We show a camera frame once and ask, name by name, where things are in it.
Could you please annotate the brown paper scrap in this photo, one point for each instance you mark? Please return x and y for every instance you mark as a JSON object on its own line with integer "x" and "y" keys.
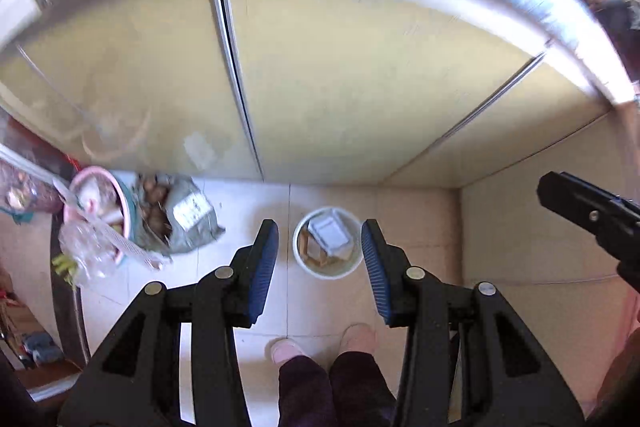
{"x": 312, "y": 252}

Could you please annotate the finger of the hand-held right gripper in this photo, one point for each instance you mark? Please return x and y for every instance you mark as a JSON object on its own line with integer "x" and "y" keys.
{"x": 585, "y": 209}

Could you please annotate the person's right leg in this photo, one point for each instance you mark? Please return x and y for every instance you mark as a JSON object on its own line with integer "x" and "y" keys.
{"x": 360, "y": 389}

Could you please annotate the pile of potatoes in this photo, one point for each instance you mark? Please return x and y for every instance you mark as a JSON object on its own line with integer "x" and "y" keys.
{"x": 155, "y": 202}

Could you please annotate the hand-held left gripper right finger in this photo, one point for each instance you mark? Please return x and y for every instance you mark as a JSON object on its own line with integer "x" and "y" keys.
{"x": 372, "y": 272}

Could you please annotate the person's leg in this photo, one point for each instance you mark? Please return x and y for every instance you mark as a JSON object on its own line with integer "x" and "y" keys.
{"x": 305, "y": 394}
{"x": 360, "y": 389}

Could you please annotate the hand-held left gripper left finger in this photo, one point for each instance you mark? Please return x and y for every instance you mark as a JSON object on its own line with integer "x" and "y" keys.
{"x": 262, "y": 267}

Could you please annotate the pink slipper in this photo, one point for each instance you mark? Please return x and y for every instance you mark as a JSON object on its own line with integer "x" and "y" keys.
{"x": 287, "y": 349}
{"x": 359, "y": 337}

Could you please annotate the crumpled clear plastic bag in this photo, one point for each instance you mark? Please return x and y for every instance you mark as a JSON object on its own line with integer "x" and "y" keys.
{"x": 85, "y": 248}

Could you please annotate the pink basin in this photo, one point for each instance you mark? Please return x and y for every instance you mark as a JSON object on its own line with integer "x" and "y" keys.
{"x": 126, "y": 207}

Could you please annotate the gray sack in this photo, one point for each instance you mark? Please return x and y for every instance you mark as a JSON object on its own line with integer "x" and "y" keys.
{"x": 192, "y": 213}

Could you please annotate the yellow lower cabinet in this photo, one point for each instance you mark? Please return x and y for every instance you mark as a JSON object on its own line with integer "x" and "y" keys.
{"x": 350, "y": 72}

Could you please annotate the white cardboard box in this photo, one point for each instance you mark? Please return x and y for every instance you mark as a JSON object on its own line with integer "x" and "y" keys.
{"x": 328, "y": 232}

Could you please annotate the person's left leg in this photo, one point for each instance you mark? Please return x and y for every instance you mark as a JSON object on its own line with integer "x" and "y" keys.
{"x": 305, "y": 394}

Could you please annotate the wooden shelf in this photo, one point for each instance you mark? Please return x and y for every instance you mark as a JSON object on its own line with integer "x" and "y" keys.
{"x": 35, "y": 342}

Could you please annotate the small translucent waste bin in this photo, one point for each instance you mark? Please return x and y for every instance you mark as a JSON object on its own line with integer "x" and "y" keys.
{"x": 327, "y": 270}

